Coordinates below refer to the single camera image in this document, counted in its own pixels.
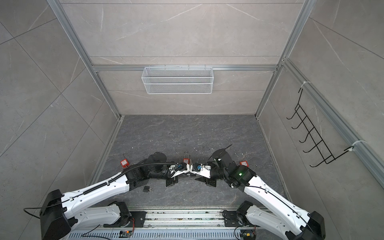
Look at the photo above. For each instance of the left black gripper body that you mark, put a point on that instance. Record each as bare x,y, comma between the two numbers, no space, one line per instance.
164,174

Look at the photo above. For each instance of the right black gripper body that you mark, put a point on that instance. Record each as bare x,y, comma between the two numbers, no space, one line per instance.
216,174

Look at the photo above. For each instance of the red padlock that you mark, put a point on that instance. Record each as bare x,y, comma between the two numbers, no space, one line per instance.
187,159
125,163
244,163

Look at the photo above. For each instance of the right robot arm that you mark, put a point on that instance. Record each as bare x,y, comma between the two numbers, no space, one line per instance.
246,180

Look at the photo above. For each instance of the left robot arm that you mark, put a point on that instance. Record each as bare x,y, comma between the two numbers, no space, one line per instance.
57,214

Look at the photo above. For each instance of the small black padlock near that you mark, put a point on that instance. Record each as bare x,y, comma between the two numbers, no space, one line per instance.
147,189

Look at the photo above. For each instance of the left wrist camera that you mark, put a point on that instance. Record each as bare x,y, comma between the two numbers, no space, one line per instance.
178,169

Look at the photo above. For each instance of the aluminium mounting rail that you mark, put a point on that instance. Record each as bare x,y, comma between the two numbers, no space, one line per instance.
211,218

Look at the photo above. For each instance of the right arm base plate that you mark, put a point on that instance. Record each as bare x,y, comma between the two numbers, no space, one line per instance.
232,220

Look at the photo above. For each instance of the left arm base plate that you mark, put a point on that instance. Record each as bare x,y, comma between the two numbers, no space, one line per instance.
137,220

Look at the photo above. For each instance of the white slotted cable duct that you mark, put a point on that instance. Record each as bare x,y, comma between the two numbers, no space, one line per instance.
190,234

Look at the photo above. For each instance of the white wire mesh basket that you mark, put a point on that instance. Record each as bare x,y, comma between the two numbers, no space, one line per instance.
178,80

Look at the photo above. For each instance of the black wire hook rack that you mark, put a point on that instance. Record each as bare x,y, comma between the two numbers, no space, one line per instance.
313,135

